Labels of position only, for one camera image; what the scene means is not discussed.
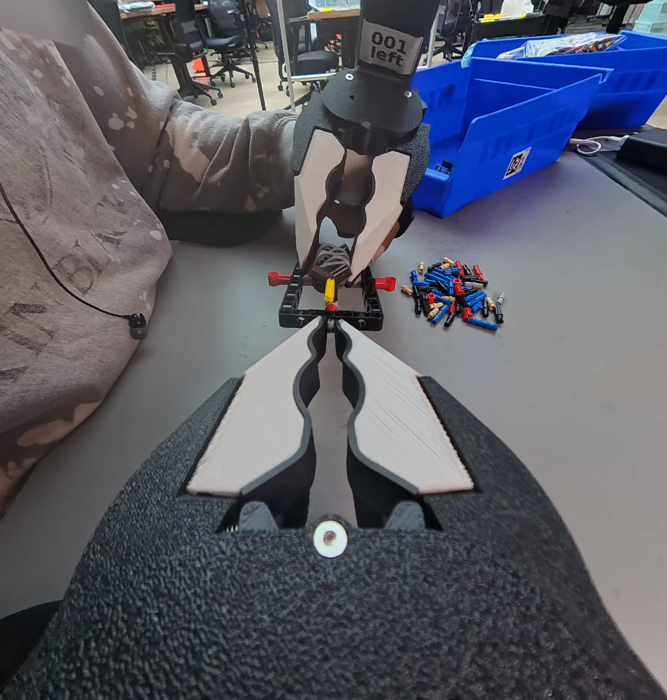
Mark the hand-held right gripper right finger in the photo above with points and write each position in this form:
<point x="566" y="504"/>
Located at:
<point x="410" y="437"/>

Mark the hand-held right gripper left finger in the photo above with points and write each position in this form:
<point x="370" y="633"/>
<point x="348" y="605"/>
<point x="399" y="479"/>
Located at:
<point x="251" y="437"/>

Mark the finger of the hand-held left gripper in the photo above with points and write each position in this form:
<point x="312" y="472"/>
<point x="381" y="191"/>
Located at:
<point x="388" y="191"/>
<point x="311" y="186"/>

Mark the grey gear assembly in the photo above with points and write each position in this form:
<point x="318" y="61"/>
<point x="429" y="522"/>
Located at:
<point x="333" y="260"/>

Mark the yellow axle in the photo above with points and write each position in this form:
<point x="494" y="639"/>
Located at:
<point x="329" y="290"/>

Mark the black rectangular brick frame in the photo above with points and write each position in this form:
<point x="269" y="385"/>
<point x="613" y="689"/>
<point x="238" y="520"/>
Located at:
<point x="300" y="318"/>

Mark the person's left forearm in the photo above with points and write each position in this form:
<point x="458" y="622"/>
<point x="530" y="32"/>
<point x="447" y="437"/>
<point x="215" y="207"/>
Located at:
<point x="218" y="164"/>

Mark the grey desk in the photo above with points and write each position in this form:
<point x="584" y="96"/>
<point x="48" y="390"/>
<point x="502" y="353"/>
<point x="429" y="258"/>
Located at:
<point x="530" y="410"/>

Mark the person's left hand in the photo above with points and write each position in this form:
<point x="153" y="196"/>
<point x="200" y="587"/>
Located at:
<point x="387" y="240"/>

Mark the black binder clip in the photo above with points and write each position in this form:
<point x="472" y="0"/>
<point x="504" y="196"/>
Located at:
<point x="444" y="167"/>

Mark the black office chair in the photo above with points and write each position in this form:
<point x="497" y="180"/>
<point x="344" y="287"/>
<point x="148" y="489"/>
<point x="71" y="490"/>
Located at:
<point x="311" y="60"/>
<point x="194" y="49"/>
<point x="229" y="38"/>

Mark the red pin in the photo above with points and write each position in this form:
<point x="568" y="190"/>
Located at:
<point x="276" y="278"/>
<point x="387" y="283"/>

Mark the blue plastic bin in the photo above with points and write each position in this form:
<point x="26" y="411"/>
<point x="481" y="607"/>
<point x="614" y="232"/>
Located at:
<point x="639" y="82"/>
<point x="475" y="136"/>

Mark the large whiteboard on stand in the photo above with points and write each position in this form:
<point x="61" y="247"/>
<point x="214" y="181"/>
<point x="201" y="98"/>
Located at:
<point x="286" y="54"/>

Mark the pile of small connector pins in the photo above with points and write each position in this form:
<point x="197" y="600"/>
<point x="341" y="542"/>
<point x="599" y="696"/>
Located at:
<point x="454" y="298"/>

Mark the small whiteboard on stand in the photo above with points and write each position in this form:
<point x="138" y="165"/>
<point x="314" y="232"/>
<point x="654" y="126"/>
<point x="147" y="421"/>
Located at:
<point x="255" y="54"/>

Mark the orange cone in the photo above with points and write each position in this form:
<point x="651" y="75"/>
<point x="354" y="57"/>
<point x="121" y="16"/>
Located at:
<point x="199" y="68"/>

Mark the clear bag of parts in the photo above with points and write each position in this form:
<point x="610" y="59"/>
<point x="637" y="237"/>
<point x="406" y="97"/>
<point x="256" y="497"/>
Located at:
<point x="563" y="45"/>

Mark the person's grey hoodie torso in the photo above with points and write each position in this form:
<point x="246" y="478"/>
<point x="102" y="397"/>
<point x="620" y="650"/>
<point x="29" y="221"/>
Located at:
<point x="54" y="219"/>

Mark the black power adapter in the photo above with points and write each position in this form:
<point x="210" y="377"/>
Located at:
<point x="656" y="150"/>

